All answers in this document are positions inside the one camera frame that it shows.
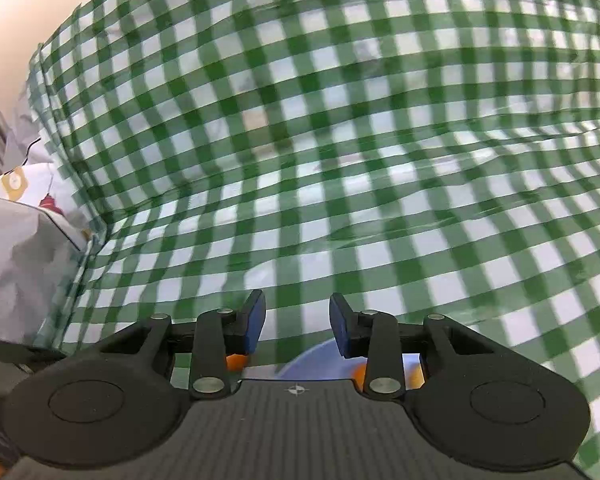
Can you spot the orange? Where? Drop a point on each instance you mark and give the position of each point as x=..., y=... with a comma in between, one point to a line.
x=414, y=376
x=235, y=363

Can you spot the light blue plate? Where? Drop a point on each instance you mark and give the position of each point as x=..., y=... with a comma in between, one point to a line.
x=320, y=362

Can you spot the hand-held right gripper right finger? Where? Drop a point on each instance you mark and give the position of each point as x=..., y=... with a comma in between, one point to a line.
x=341, y=326

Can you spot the grey printed crumpled cloth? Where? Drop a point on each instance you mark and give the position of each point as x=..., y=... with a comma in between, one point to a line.
x=25, y=240

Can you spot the green white checked tablecloth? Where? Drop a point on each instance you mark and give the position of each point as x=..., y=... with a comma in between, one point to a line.
x=330, y=150

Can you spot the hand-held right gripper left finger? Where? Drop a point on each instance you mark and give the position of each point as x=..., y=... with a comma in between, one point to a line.
x=253, y=326

